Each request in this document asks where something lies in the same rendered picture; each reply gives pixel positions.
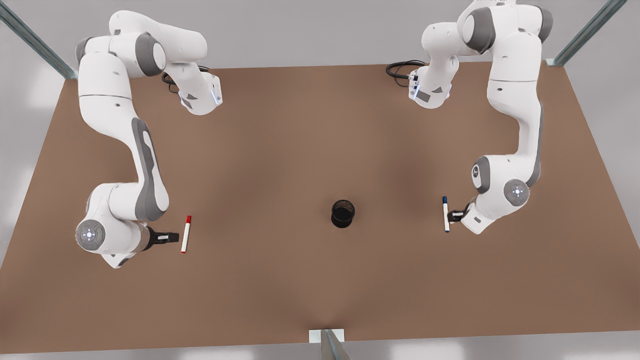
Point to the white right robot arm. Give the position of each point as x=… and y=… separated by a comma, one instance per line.
x=107, y=107

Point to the silver frame post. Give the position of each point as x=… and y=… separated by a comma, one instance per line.
x=330, y=344
x=585, y=35
x=35, y=40

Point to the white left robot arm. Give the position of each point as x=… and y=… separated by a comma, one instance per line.
x=515, y=75

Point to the blue-capped white marker pen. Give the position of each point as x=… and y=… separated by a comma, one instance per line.
x=445, y=214

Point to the black mesh pen cup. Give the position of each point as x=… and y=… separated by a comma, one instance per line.
x=343, y=213

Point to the red-capped white marker pen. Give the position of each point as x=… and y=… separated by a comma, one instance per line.
x=186, y=234

